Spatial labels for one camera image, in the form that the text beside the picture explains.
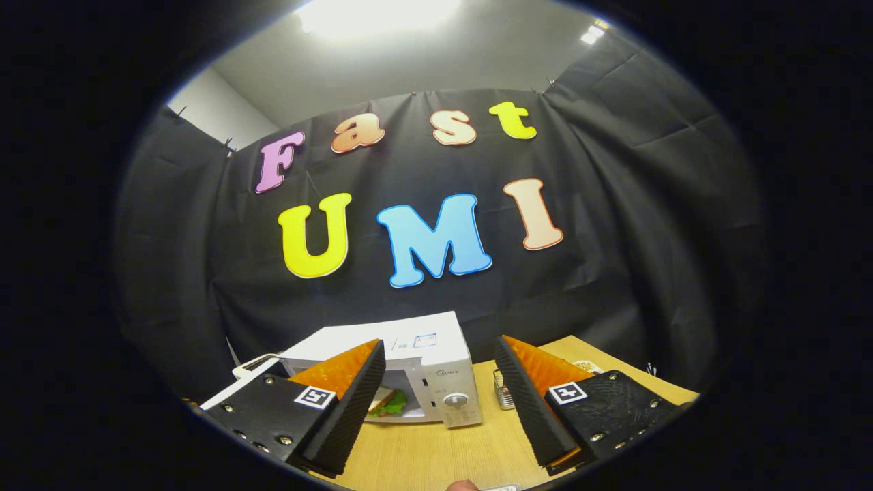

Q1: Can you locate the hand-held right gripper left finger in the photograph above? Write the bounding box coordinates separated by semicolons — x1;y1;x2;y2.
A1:
203;339;387;478

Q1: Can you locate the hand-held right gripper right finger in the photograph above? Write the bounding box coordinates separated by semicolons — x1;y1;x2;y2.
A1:
492;334;684;477

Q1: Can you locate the lettuce sandwich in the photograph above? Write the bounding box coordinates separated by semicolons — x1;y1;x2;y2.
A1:
368;387;410;419

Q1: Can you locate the white microwave oven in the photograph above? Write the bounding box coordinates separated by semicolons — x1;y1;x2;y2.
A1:
198;311;484;429

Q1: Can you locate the white toaster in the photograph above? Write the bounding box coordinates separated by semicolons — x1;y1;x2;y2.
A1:
232;353;280;380

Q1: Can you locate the large ceiling light panel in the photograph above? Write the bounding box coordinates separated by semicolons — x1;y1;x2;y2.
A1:
297;0;463;39

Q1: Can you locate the metal wire utensil holder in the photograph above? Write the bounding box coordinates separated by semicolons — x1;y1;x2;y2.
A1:
492;368;517;411

